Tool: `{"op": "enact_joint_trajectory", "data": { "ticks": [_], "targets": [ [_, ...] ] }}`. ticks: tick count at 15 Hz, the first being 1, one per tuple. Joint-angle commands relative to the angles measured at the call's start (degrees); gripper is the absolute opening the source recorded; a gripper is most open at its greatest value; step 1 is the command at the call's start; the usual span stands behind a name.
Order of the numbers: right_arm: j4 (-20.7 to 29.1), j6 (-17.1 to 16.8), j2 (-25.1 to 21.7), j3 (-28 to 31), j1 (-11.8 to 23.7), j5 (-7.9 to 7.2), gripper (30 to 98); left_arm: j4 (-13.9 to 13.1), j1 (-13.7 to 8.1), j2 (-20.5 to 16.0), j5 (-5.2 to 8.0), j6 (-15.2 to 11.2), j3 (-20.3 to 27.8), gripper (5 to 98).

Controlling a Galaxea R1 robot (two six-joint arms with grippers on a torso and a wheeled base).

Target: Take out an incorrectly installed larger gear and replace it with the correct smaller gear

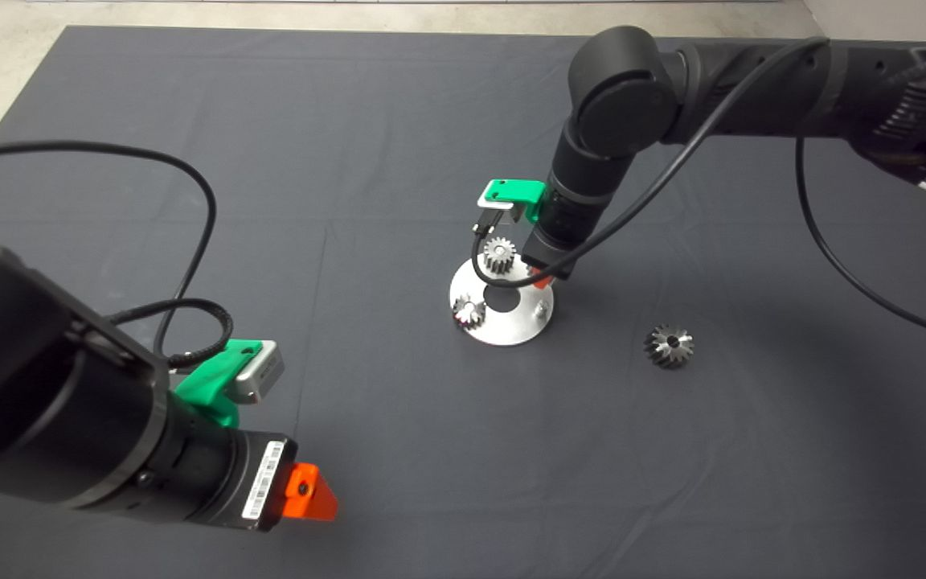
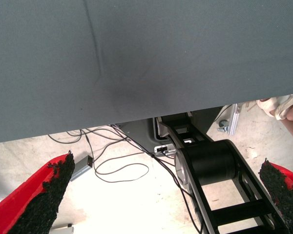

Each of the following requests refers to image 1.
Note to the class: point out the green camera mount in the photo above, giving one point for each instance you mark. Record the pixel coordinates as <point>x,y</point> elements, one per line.
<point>206,390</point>
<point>515,191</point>

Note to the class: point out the left green camera mount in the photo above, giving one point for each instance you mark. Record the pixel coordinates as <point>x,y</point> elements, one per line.
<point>206,390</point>

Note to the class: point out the left silver camera box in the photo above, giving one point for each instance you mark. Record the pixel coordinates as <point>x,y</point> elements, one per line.
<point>262,374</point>

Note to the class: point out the right green camera mount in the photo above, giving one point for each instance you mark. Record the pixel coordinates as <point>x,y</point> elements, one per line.
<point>515,191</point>

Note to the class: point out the right silver camera box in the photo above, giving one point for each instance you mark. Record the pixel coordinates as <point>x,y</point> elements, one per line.
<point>503,213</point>

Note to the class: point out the silver camera box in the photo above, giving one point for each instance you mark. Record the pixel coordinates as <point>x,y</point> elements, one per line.
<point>262,374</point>
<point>503,213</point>

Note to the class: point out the large steel gear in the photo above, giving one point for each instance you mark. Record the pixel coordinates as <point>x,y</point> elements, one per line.
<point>660,354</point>

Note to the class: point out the dark grey table cloth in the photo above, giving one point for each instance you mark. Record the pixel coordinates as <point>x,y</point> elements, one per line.
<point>350,121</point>

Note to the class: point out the round metal plate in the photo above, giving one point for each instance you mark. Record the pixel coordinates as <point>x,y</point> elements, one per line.
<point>511,330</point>

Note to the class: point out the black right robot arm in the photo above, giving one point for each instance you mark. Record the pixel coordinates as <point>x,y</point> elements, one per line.
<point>624,88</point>

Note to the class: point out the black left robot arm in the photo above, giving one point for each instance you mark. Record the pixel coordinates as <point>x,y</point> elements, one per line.
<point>29,394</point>

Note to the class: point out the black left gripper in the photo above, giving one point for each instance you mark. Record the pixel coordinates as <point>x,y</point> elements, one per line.
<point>258,482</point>

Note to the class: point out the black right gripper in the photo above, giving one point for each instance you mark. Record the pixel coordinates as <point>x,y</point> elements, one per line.
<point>555,245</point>

